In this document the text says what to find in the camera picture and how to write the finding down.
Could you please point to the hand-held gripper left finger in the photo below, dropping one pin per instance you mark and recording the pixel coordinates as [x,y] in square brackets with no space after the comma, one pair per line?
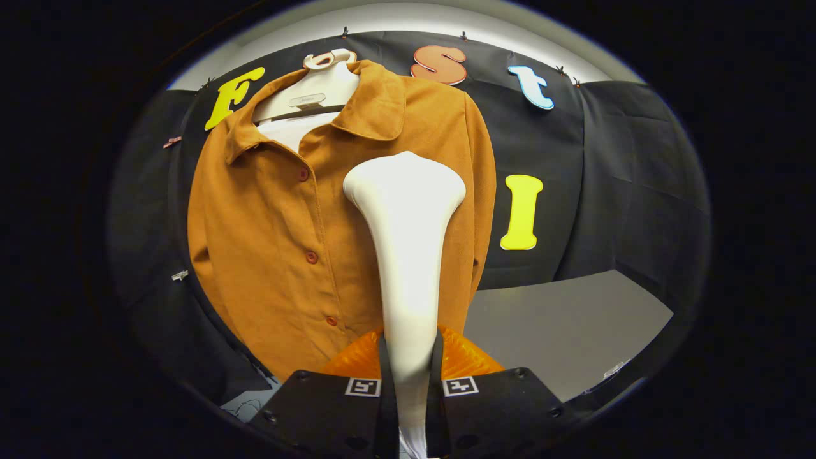
[386,421]

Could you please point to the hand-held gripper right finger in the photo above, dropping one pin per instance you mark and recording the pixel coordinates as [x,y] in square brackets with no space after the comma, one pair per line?
[435,421]

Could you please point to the grey drawer cabinet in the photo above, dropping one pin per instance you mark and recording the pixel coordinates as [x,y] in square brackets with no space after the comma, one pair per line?
[561,331]

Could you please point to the white garment steamer head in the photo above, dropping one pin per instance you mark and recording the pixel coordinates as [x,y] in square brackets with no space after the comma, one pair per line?
[408,255]

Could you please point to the small silver clip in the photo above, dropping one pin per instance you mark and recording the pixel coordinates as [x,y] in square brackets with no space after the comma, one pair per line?
[180,275]

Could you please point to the black backdrop cloth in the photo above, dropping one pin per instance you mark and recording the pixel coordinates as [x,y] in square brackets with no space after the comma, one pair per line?
[637,191]

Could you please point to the orange button shirt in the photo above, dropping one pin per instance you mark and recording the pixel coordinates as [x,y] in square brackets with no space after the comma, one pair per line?
[268,255]

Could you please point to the white steamer hanger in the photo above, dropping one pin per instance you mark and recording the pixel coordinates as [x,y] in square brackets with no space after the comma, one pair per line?
[319,86]

